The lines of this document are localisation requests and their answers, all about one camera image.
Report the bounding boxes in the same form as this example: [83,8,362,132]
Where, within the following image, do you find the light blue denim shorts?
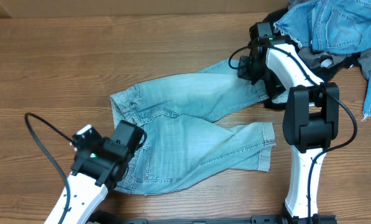
[110,60,275,195]

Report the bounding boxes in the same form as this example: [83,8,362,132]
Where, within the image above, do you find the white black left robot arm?
[45,120,147,224]

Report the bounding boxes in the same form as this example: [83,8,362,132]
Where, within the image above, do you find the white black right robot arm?
[237,22,339,223]

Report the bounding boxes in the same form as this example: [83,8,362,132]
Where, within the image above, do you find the black garment with patterned lining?
[261,7,360,110]

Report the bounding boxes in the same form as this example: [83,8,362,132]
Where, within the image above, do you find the grey cloth garment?
[298,47,371,82]

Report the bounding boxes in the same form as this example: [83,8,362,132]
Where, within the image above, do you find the blue frayed denim jeans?
[273,0,371,118]

